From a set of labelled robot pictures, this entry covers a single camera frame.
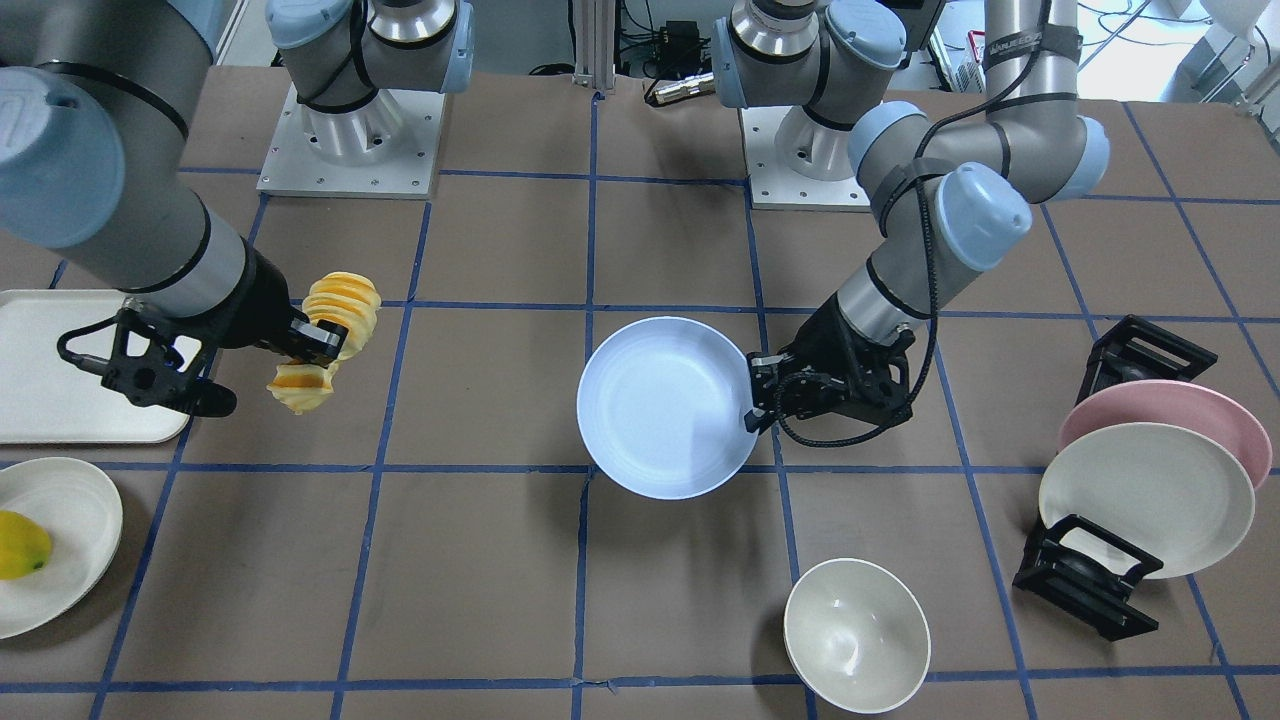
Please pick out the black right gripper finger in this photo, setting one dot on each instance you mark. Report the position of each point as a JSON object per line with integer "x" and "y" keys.
{"x": 316, "y": 344}

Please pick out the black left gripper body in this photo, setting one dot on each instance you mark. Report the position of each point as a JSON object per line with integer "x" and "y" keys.
{"x": 829, "y": 336}

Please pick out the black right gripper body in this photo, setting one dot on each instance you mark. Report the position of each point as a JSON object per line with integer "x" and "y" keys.
{"x": 256, "y": 307}

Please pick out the blue plate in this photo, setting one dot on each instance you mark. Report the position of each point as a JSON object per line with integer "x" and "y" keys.
{"x": 661, "y": 408}

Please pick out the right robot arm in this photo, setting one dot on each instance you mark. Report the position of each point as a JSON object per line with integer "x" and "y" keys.
{"x": 98, "y": 100}

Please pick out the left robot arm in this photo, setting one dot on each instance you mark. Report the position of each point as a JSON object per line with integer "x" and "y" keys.
{"x": 950, "y": 197}

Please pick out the white plate with lemon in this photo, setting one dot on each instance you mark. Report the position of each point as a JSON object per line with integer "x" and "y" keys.
{"x": 81, "y": 509}

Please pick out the black plate rack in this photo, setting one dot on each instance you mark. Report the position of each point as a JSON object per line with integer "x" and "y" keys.
{"x": 1134, "y": 350}

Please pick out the pink plate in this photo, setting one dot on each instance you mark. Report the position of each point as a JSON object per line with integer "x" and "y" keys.
{"x": 1182, "y": 404}

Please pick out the cream plate in rack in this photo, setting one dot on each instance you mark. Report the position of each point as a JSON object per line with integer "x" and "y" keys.
{"x": 1172, "y": 492}

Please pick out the white rectangular tray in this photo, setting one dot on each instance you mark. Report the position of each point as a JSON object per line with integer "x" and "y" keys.
{"x": 45, "y": 401}

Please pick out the yellow lemon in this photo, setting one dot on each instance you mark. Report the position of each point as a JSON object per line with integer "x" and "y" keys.
{"x": 26, "y": 547}

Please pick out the cream bowl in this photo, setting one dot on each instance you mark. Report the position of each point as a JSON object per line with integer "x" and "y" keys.
{"x": 857, "y": 636}

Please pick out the silver flashlight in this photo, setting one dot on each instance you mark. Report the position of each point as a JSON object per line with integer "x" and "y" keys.
{"x": 662, "y": 96}

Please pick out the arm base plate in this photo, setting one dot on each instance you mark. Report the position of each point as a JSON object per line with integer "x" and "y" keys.
{"x": 780, "y": 170}
{"x": 387, "y": 150}

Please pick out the aluminium frame post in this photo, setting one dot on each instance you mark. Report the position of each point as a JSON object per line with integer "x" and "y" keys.
{"x": 595, "y": 38}

